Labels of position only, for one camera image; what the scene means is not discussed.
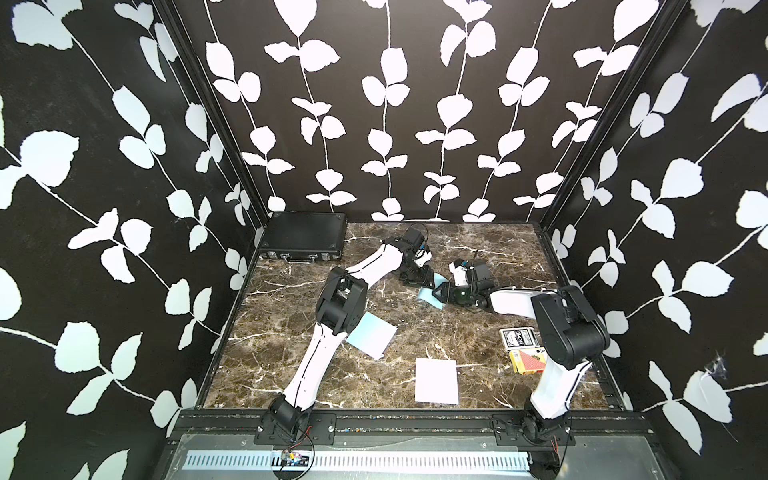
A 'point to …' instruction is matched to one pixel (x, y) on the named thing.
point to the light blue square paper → (427, 295)
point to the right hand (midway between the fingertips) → (435, 289)
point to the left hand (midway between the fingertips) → (430, 281)
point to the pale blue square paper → (372, 335)
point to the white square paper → (436, 381)
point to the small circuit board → (291, 460)
